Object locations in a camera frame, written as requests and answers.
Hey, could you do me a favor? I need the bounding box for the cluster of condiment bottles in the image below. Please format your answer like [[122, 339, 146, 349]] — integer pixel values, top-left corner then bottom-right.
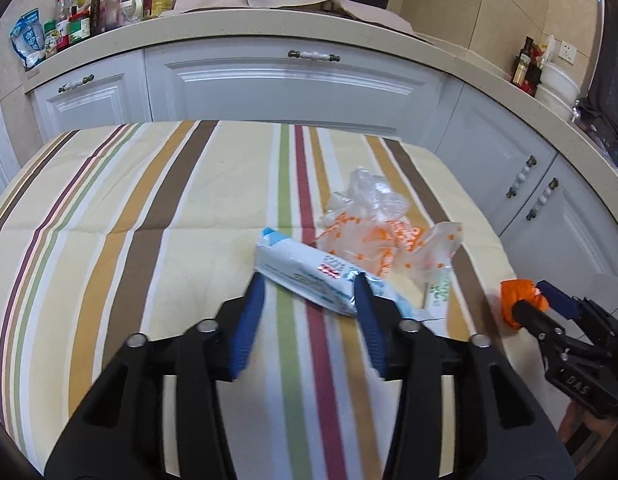
[[41, 0, 176, 56]]

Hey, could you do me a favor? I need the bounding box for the blue snack pouch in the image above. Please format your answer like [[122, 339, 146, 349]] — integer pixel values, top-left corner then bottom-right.
[[10, 8, 46, 68]]

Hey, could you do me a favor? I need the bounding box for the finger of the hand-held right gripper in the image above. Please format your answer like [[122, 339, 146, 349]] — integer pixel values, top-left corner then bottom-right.
[[512, 299, 570, 361], [536, 281, 618, 346]]

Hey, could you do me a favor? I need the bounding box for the small white green packet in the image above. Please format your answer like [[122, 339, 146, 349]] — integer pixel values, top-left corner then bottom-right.
[[423, 265, 452, 321]]

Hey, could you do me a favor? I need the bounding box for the clear orange-printed plastic bag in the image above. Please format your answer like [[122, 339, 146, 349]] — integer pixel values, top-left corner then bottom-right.
[[316, 166, 464, 281]]

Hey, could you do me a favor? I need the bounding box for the small white cabinet door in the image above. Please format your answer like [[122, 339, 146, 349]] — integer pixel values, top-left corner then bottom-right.
[[31, 74, 127, 138]]

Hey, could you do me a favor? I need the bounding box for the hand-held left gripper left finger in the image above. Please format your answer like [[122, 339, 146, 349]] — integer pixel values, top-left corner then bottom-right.
[[43, 272, 267, 480]]

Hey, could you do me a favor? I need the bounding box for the orange plastic bag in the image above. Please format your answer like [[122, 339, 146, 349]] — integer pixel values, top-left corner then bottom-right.
[[500, 278, 549, 331]]

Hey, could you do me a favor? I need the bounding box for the red-capped bottle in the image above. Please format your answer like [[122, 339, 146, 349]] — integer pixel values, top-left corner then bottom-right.
[[524, 42, 546, 96]]

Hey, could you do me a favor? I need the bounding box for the dark oil bottle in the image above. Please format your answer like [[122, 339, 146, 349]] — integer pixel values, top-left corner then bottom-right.
[[512, 36, 534, 87]]

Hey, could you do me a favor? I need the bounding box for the beige stove cover cloth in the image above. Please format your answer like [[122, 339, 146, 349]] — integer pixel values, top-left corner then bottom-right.
[[334, 2, 420, 37], [174, 0, 340, 14]]

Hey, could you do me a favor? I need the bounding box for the striped tablecloth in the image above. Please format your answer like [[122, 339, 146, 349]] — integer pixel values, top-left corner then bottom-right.
[[0, 120, 565, 480]]

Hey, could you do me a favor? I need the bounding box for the white lidded container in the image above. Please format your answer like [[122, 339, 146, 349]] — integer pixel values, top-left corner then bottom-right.
[[539, 62, 580, 97], [535, 85, 576, 120]]

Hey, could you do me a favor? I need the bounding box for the person's right forearm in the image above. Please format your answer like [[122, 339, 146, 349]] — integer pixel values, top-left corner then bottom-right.
[[556, 400, 618, 466]]

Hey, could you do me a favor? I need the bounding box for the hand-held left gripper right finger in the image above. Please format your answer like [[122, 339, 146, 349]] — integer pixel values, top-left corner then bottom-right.
[[353, 271, 576, 480]]

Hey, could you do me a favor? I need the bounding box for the wide white cabinet drawer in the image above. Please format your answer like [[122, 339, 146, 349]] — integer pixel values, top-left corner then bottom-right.
[[145, 42, 447, 137]]

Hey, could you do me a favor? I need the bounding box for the blue white wet wipes packet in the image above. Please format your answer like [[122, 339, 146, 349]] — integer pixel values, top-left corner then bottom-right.
[[254, 227, 415, 318]]

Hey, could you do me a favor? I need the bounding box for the white ceramic cabinet handle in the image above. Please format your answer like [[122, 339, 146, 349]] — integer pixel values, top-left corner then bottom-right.
[[526, 178, 560, 221], [288, 50, 341, 63], [506, 156, 537, 198], [58, 75, 94, 93]]

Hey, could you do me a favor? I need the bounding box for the dark cloth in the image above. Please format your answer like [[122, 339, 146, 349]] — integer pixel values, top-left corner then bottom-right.
[[572, 0, 618, 181]]

